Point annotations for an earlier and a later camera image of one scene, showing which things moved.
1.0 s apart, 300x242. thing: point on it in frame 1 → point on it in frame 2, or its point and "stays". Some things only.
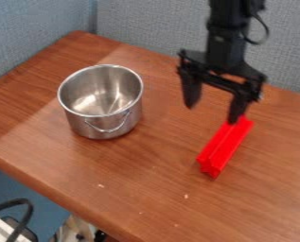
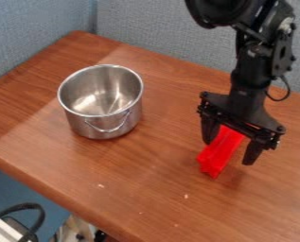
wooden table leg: [76, 231] stays
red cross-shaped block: [212, 158] stays
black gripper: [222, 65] → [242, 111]
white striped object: [4, 226] stays
